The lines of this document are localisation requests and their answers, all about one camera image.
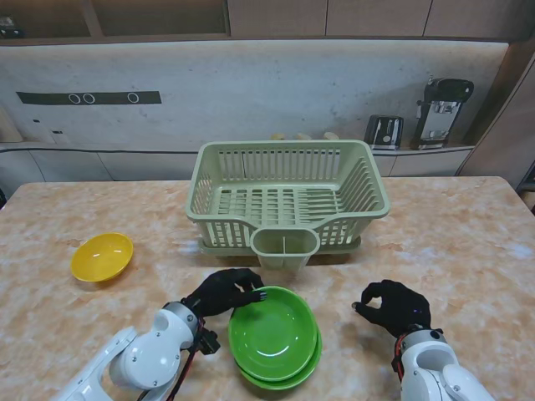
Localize pale green cutlery holder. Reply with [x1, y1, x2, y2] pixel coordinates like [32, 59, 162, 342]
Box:
[250, 227, 321, 268]

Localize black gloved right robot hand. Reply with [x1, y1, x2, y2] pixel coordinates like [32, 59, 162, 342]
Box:
[350, 279, 432, 339]

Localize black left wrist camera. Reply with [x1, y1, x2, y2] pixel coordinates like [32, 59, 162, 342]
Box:
[196, 327, 222, 357]

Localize green plastic bowl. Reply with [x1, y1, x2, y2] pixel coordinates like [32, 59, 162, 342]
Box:
[233, 324, 324, 392]
[227, 286, 318, 383]

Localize black toaster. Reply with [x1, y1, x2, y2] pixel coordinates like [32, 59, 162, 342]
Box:
[364, 114, 405, 150]

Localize white low counter cabinet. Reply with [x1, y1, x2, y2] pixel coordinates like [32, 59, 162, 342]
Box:
[0, 141, 476, 183]

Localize dark item on shelf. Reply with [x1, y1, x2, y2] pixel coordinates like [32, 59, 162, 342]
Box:
[0, 16, 27, 39]

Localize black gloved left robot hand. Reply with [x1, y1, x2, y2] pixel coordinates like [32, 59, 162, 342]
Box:
[181, 268, 269, 321]

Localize wooden wall cabinets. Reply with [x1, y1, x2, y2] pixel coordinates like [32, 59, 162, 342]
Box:
[0, 0, 535, 42]

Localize yellow plastic bowl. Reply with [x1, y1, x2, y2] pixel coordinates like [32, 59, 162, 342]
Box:
[69, 232, 135, 283]

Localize pale green plastic dish rack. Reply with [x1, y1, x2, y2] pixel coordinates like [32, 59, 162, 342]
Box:
[186, 140, 390, 252]

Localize black silver coffee machine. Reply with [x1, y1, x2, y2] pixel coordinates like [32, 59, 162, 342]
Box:
[409, 76, 476, 150]

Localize thin black counter cable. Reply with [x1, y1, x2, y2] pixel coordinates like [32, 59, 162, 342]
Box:
[0, 140, 198, 155]

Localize black wall rail strip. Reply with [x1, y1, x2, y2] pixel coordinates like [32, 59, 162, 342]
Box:
[16, 90, 163, 105]

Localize red black right arm cables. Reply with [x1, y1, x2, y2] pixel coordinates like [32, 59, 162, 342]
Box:
[392, 332, 407, 382]

